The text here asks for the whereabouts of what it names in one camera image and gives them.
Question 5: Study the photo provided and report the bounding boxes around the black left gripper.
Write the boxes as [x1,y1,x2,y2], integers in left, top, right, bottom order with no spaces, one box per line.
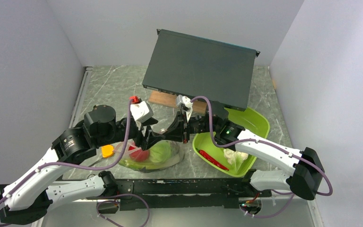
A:
[95,116,165,150]

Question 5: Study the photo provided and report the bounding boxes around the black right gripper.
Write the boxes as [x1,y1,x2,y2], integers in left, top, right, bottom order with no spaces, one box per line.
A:
[163,109,219,144]

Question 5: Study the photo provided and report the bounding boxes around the green cabbage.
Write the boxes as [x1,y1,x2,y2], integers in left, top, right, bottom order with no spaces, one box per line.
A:
[148,141,172,163]

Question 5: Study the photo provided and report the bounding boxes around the clear zip top bag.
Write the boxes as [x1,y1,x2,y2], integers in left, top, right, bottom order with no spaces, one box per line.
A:
[118,140,185,173]

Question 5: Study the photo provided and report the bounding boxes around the red tomato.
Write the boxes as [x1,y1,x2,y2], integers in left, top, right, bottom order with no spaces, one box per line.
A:
[129,146,150,162]

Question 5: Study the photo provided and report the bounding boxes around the green celery stalks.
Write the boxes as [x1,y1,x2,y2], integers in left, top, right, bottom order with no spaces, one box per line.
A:
[119,158,169,171]

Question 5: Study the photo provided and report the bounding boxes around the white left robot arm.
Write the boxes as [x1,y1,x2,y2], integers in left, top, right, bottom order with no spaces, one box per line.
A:
[0,101,156,227]

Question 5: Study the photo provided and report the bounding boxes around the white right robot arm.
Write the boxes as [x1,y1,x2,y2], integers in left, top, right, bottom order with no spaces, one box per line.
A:
[161,105,333,201]

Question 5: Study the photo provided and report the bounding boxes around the wooden block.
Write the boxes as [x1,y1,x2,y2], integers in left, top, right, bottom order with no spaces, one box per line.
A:
[148,91,207,114]

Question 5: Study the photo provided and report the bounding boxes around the long red chili pepper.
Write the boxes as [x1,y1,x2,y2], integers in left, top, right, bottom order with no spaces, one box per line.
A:
[199,150,229,171]

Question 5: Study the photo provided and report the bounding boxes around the yellow tape measure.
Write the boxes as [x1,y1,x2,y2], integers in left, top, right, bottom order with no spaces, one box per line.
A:
[101,145,114,158]

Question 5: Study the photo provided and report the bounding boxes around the white cauliflower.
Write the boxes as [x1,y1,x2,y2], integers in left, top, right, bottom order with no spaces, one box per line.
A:
[223,148,249,171]

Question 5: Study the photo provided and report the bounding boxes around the dark rack server chassis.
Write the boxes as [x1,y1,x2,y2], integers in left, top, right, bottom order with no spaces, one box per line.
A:
[142,29,260,111]

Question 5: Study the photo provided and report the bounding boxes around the green plastic tray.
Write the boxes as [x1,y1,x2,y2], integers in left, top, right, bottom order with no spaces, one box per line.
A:
[192,105,270,179]

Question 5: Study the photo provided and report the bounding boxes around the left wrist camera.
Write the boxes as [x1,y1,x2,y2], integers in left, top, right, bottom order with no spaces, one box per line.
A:
[129,96,154,123]

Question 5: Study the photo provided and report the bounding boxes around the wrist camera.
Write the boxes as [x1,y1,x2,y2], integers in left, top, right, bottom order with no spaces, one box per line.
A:
[175,95,193,122]
[129,96,154,123]

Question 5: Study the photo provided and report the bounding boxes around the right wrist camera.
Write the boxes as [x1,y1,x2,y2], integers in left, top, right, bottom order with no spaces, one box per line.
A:
[175,95,193,122]

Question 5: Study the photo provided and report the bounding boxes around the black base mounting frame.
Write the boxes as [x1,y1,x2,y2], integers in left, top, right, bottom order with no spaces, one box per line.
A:
[99,178,271,211]

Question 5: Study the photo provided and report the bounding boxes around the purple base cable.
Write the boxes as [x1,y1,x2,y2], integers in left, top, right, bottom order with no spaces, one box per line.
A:
[95,194,152,227]

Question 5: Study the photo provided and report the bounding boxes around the aluminium rail left edge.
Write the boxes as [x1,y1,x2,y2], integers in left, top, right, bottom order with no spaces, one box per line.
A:
[55,66,94,173]

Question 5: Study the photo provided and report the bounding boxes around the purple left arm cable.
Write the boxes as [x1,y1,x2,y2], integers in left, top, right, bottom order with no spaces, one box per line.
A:
[0,99,135,227]

